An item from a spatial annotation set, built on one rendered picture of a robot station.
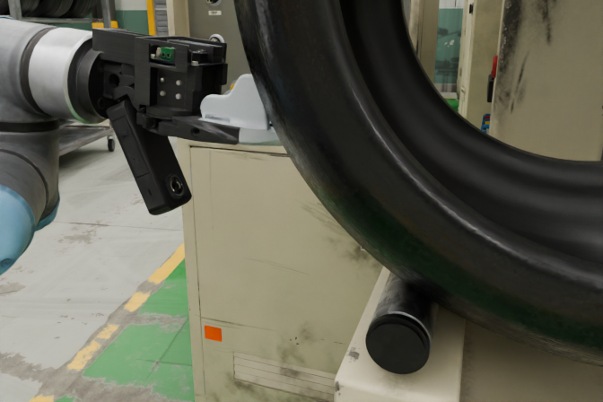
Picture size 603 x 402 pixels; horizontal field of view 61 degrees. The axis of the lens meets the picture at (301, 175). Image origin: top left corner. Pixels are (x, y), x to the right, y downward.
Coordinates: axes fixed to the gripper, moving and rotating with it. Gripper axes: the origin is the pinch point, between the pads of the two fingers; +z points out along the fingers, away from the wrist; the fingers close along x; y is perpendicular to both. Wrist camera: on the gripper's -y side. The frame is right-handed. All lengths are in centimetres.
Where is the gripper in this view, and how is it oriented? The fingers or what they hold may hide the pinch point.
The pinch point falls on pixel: (290, 140)
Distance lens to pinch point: 45.1
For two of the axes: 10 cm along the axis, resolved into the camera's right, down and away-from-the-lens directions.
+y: 1.2, -9.4, -3.2
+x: 3.3, -2.7, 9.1
